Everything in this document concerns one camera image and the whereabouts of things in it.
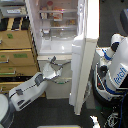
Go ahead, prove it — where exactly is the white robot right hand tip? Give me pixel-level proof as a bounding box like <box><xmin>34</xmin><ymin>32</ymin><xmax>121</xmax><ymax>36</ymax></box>
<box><xmin>90</xmin><ymin>116</ymin><xmax>101</xmax><ymax>128</ymax></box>

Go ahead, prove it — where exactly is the white fridge drawer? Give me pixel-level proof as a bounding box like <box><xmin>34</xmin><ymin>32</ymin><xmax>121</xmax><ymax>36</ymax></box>
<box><xmin>37</xmin><ymin>55</ymin><xmax>71</xmax><ymax>73</ymax></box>
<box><xmin>46</xmin><ymin>78</ymin><xmax>71</xmax><ymax>99</ymax></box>

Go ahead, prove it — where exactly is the white fridge middle drawer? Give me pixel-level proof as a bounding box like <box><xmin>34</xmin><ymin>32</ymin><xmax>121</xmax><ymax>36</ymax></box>
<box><xmin>37</xmin><ymin>55</ymin><xmax>71</xmax><ymax>73</ymax></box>

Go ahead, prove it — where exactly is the grey box on cabinet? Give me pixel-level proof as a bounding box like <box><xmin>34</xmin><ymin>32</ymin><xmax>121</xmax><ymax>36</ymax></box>
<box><xmin>0</xmin><ymin>6</ymin><xmax>27</xmax><ymax>17</ymax></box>

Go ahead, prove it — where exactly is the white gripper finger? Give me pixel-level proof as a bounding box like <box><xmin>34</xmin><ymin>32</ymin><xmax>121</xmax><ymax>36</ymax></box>
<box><xmin>60</xmin><ymin>61</ymin><xmax>71</xmax><ymax>68</ymax></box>
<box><xmin>50</xmin><ymin>56</ymin><xmax>56</xmax><ymax>64</ymax></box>

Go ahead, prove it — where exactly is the wooden drawer cabinet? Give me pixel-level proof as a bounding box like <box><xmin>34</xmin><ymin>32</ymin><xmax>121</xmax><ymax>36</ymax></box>
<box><xmin>0</xmin><ymin>16</ymin><xmax>46</xmax><ymax>99</ymax></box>

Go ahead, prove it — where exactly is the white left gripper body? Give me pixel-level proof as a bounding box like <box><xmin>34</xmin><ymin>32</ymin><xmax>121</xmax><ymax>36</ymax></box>
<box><xmin>43</xmin><ymin>63</ymin><xmax>62</xmax><ymax>80</ymax></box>

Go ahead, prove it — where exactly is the white fridge body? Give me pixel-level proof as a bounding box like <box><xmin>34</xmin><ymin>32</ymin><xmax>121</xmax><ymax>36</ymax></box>
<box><xmin>25</xmin><ymin>0</ymin><xmax>84</xmax><ymax>55</ymax></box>

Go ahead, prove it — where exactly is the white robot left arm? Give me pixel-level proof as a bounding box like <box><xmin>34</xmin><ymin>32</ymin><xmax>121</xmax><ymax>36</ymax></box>
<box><xmin>0</xmin><ymin>57</ymin><xmax>63</xmax><ymax>128</ymax></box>

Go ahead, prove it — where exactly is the white fridge bottom drawer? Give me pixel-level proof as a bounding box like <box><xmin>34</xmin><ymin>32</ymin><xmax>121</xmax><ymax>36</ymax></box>
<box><xmin>46</xmin><ymin>78</ymin><xmax>71</xmax><ymax>99</ymax></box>

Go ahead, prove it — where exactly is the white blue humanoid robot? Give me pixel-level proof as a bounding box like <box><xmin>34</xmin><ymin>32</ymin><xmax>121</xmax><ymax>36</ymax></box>
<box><xmin>93</xmin><ymin>34</ymin><xmax>128</xmax><ymax>106</ymax></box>

